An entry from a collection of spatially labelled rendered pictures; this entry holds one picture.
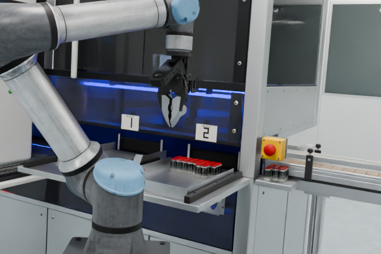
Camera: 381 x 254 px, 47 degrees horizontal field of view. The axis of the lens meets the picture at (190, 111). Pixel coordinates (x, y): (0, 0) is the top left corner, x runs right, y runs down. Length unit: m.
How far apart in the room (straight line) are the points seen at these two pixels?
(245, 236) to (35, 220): 1.04
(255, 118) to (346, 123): 4.63
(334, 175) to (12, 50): 1.13
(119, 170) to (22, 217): 1.33
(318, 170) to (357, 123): 4.52
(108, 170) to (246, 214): 0.74
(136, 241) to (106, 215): 0.09
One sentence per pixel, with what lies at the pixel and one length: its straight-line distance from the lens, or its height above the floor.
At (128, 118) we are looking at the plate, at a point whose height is 1.03.
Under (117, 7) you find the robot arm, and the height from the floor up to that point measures 1.37.
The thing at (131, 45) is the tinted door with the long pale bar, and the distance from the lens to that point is 1.80.
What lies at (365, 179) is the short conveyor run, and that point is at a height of 0.92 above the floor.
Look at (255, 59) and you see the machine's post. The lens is 1.55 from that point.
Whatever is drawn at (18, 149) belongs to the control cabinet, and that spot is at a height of 0.86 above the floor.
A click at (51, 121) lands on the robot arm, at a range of 1.07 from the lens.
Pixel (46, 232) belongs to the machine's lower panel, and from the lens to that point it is 2.21.
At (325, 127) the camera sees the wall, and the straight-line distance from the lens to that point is 6.19.
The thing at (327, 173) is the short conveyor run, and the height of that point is 0.92.
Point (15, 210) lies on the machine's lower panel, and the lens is 2.33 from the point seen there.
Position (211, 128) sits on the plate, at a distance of 1.61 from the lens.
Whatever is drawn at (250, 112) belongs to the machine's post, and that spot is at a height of 1.11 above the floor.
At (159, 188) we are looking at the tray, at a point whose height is 0.90.
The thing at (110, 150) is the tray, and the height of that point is 0.88.
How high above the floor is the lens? 1.25
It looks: 5 degrees down
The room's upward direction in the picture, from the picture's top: 4 degrees clockwise
